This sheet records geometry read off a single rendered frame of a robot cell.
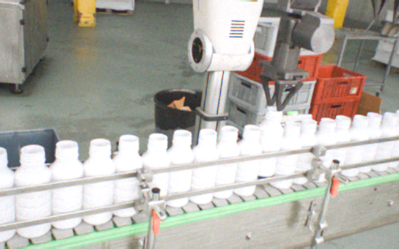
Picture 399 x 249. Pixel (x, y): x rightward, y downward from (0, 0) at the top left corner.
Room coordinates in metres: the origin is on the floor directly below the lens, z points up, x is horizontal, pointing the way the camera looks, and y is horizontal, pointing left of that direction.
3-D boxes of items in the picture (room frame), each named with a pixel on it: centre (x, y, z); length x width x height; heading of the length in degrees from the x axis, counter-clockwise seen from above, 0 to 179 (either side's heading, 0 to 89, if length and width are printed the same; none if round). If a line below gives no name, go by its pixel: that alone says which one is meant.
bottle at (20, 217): (0.65, 0.28, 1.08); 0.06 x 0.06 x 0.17
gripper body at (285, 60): (0.92, -0.17, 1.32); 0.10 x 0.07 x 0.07; 31
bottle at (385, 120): (1.12, -0.52, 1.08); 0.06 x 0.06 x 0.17
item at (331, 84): (3.87, -1.11, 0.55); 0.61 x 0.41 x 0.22; 124
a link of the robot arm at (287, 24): (0.91, -0.17, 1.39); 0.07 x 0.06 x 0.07; 30
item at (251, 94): (3.42, -0.55, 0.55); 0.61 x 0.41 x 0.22; 128
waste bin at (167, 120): (2.60, 0.10, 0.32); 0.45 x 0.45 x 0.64
